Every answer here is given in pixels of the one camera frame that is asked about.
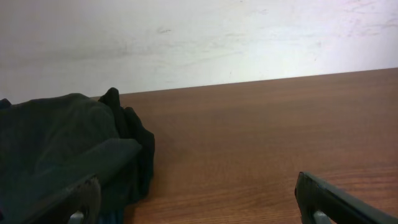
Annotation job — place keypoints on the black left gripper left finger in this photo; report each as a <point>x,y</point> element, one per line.
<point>76,201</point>

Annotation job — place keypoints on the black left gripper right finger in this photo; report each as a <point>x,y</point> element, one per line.
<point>321,202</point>

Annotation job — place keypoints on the dark navy folded garment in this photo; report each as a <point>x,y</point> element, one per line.
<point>114,217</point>

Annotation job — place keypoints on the black folded garment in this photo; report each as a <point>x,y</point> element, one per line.
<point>69,137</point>

